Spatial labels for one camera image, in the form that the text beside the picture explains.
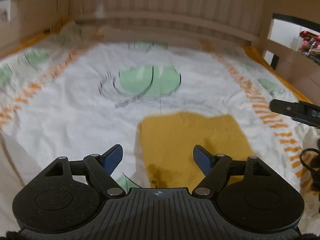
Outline mustard yellow knitted garment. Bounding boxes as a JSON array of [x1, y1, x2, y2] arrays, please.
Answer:
[[138, 112, 254, 190]]

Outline colourful clothes pile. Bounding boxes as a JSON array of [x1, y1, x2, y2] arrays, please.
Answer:
[[299, 30, 320, 64]]

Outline orange mattress cover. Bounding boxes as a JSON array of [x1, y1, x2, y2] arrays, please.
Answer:
[[243, 44, 313, 104]]

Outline white patterned bed sheet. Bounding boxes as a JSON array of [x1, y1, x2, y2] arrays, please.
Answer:
[[1, 22, 319, 234]]

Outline black cable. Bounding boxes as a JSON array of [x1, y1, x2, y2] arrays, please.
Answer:
[[299, 147, 320, 193]]

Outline wooden bed frame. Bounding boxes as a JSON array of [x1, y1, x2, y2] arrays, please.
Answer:
[[1, 0, 319, 103]]

